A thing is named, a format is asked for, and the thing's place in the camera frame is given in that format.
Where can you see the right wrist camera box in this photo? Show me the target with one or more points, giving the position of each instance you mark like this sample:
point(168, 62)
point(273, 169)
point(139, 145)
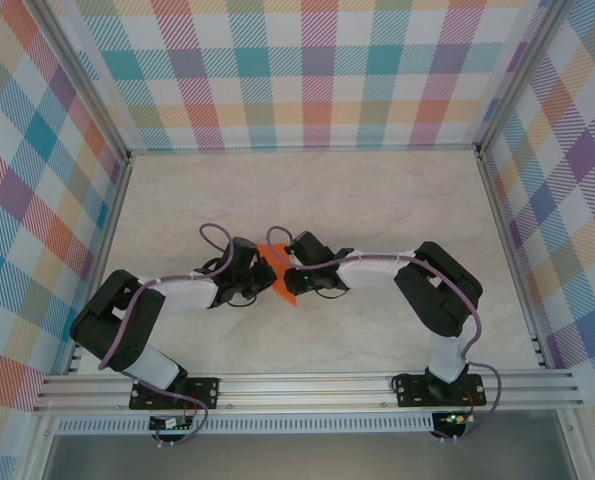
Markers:
point(309, 247)

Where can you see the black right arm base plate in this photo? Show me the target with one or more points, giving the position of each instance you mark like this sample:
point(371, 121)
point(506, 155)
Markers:
point(412, 390)

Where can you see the orange paper sheet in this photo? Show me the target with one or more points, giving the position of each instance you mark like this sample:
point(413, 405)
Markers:
point(271, 250)

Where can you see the aluminium side rail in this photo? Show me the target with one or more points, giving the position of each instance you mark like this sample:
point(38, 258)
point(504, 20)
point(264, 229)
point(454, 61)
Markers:
point(102, 260)
point(512, 260)

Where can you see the grey metal panel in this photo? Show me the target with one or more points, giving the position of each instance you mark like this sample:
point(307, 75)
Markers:
point(302, 460)

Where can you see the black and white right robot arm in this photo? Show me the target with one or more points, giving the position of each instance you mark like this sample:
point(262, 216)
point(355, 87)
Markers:
point(442, 295)

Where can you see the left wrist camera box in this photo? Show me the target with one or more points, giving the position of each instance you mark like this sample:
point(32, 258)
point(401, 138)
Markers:
point(242, 252)

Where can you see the aluminium mounting rail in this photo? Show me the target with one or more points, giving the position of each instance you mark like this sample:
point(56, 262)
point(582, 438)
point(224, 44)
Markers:
point(302, 390)

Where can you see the aluminium frame post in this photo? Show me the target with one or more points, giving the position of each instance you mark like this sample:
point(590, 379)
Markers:
point(82, 80)
point(519, 75)

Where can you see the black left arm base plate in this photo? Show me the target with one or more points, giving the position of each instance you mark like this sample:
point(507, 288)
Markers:
point(207, 390)

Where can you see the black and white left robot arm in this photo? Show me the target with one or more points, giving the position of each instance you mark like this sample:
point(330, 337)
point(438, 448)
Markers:
point(117, 320)

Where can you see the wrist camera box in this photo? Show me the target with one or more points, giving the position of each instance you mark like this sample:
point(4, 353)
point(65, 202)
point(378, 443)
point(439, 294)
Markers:
point(309, 247)
point(242, 252)

